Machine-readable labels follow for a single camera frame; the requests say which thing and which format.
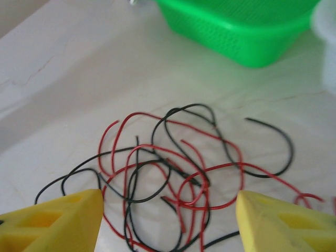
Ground white plastic basket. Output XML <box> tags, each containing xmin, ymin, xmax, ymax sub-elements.
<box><xmin>311</xmin><ymin>0</ymin><xmax>336</xmax><ymax>90</ymax></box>

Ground red wire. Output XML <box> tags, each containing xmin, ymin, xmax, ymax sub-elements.
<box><xmin>178</xmin><ymin>162</ymin><xmax>301</xmax><ymax>208</ymax></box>
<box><xmin>98</xmin><ymin>120</ymin><xmax>120</xmax><ymax>177</ymax></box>
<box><xmin>293</xmin><ymin>193</ymin><xmax>325</xmax><ymax>209</ymax></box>
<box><xmin>111</xmin><ymin>112</ymin><xmax>245</xmax><ymax>211</ymax></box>

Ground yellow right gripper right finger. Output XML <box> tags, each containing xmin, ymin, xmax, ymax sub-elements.
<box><xmin>235</xmin><ymin>190</ymin><xmax>336</xmax><ymax>252</ymax></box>

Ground black wires on table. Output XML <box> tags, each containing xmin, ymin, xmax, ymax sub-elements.
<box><xmin>102</xmin><ymin>144</ymin><xmax>211</xmax><ymax>250</ymax></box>

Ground green plastic basket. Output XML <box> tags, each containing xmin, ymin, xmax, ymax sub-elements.
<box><xmin>154</xmin><ymin>0</ymin><xmax>322</xmax><ymax>69</ymax></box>

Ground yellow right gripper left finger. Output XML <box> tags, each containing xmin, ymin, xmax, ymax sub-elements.
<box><xmin>0</xmin><ymin>188</ymin><xmax>104</xmax><ymax>252</ymax></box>

